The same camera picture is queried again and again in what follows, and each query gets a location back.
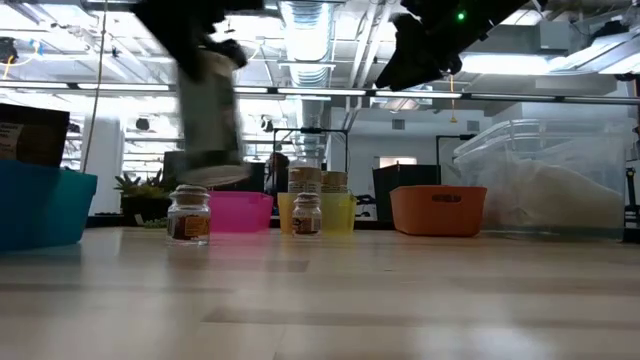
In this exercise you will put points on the tan cardboard spice cylinder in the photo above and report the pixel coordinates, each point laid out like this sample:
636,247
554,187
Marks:
305,180
210,125
334,181

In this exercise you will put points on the pink plastic bin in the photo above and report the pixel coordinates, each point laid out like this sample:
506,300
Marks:
240,212

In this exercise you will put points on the brown cardboard box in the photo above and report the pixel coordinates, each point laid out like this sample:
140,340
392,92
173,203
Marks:
35,135

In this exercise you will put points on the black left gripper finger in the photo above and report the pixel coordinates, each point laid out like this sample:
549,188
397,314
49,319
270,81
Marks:
232,52
192,55

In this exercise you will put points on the potted succulent plant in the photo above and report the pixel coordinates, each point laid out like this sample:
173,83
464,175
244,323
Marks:
145,192

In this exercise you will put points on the black cabinet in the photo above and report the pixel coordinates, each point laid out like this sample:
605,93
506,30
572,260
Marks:
405,192

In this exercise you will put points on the black aluminium table frame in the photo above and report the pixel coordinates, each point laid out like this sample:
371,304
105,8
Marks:
372,225

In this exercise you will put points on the orange plastic bin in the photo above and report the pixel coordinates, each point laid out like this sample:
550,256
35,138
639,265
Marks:
437,215

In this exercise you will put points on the grey cloth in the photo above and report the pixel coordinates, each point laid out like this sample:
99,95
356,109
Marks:
550,200

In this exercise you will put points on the overhead light bar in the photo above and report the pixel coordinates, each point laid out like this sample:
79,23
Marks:
320,92

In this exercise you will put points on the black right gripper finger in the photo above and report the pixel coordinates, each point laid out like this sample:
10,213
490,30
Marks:
405,75

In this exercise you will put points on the silver ceiling air duct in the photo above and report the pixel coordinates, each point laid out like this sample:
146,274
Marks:
306,40

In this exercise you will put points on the yellow plastic bin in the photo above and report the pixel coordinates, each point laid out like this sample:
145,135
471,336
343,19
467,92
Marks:
340,215

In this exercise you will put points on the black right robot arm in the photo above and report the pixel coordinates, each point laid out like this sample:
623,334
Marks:
480,12

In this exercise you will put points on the green succulent sprig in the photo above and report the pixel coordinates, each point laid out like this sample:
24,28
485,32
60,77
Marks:
156,223

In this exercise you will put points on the teal plastic bin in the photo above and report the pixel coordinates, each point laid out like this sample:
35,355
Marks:
45,210

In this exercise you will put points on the person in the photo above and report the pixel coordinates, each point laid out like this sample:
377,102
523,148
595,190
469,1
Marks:
278,170

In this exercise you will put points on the small glass spice jar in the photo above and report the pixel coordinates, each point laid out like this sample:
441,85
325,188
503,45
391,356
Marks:
306,217
188,220

